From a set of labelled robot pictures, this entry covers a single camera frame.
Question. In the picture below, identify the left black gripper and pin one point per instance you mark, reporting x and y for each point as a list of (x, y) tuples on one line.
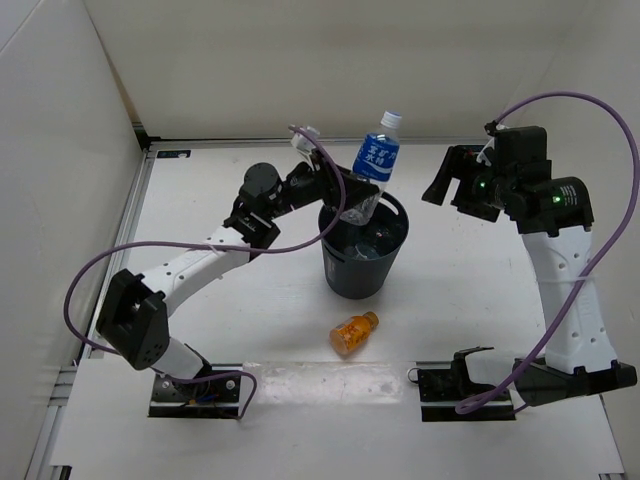
[(326, 184)]

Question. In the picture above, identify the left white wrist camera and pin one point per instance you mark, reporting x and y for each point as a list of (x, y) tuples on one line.
[(300, 139)]

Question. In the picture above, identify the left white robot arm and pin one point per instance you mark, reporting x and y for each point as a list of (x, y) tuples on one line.
[(134, 318)]

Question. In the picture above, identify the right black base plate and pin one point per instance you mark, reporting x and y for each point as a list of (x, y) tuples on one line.
[(440, 389)]

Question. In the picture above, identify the orange juice bottle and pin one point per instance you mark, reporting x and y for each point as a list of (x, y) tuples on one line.
[(347, 337)]

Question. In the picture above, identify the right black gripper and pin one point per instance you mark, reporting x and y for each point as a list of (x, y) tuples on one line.
[(455, 165)]

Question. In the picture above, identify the dark grey plastic bin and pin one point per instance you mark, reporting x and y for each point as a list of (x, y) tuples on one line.
[(359, 279)]

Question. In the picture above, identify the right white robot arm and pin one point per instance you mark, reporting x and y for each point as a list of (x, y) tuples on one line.
[(577, 358)]

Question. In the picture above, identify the clear bottle green blue label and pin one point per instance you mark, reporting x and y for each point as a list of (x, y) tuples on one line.
[(370, 242)]

